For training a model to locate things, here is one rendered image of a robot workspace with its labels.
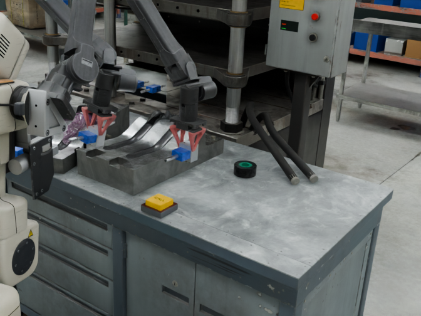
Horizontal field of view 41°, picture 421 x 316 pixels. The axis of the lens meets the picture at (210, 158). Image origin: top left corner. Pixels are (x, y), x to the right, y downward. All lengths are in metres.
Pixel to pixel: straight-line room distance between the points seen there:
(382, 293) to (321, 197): 1.14
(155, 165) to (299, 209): 0.48
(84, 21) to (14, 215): 0.55
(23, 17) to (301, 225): 6.70
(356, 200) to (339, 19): 0.74
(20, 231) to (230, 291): 0.62
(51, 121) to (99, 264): 0.78
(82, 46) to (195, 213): 0.60
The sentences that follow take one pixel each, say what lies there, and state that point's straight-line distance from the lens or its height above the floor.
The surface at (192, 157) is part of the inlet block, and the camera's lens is 1.79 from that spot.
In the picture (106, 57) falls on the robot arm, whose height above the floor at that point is 1.21.
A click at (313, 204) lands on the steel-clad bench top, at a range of 1.84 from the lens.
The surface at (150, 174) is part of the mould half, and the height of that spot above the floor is 0.85.
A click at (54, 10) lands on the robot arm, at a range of 1.88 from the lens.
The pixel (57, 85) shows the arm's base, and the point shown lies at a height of 1.23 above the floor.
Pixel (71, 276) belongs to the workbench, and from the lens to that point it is 2.22.
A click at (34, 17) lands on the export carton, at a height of 0.40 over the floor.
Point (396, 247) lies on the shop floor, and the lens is 3.35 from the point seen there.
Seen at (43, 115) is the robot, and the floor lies 1.17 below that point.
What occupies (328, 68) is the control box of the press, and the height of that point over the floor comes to 1.11.
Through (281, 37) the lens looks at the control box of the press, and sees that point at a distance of 2.37.
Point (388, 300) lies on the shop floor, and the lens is 2.91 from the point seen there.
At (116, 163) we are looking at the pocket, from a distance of 1.88.
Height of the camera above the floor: 1.60
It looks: 22 degrees down
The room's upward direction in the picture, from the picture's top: 3 degrees clockwise
